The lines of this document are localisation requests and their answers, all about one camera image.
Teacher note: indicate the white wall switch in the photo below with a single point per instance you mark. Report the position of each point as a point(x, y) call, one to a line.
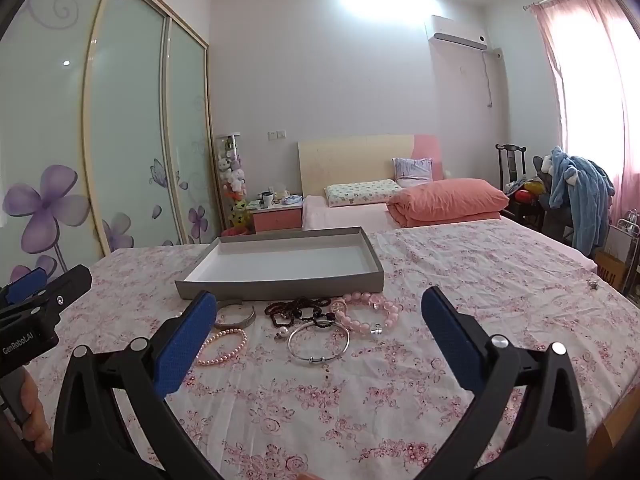
point(277, 134)

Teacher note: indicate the red trash basket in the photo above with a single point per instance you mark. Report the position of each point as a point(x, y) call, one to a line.
point(235, 231)

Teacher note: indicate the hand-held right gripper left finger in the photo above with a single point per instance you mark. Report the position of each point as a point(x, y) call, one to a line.
point(185, 340)

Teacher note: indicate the beige and pink headboard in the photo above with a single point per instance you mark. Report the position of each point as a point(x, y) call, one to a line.
point(350, 160)

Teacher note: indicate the blue fleece robe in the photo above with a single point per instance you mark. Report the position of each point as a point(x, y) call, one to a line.
point(582, 185)

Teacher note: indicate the pink and beige nightstand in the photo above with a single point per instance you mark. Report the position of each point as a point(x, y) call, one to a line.
point(277, 219)

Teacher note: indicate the grey cardboard tray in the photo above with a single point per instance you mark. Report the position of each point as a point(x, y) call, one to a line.
point(280, 260)

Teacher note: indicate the pink curtain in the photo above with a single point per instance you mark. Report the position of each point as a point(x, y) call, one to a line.
point(585, 70)

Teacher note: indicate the metal rack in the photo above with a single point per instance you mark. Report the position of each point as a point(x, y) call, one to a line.
point(629, 225)

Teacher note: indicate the white cup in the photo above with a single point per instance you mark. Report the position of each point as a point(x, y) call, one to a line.
point(268, 200)

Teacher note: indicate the folded orange quilt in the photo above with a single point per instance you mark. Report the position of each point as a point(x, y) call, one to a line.
point(445, 200)

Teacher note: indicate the glass sliding door wardrobe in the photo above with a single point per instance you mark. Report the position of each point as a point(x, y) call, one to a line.
point(120, 110)

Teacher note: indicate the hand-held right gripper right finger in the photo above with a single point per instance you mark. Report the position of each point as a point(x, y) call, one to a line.
point(450, 340)

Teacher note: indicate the white air conditioner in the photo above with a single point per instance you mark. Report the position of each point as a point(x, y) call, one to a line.
point(452, 30)

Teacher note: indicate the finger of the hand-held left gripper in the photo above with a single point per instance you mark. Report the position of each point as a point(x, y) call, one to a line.
point(27, 281)
point(65, 287)

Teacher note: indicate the flat white patterned pillow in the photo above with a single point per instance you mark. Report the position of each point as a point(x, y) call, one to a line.
point(360, 192)

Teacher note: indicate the bed with pink sheet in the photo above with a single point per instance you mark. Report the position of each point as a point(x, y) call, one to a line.
point(345, 215)

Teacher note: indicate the pink floral bedsheet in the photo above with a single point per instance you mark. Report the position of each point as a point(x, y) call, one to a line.
point(500, 270)

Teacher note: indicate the cardboard box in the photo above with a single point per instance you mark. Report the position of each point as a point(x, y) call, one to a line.
point(612, 267)

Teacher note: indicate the small lilac patterned pillow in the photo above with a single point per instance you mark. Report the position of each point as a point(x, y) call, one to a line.
point(412, 170)

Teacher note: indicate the person's left hand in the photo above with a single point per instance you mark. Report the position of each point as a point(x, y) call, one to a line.
point(36, 410)

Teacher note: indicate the dark wooden chair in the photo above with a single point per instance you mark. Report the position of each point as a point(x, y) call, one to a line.
point(511, 165)

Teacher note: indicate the thin silver bangle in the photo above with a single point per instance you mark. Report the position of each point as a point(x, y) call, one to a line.
point(320, 360)

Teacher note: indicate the clear column of plush toys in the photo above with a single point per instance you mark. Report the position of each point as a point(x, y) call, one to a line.
point(233, 180)

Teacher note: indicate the wide silver bangle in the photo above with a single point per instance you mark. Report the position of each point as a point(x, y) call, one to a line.
point(247, 321)

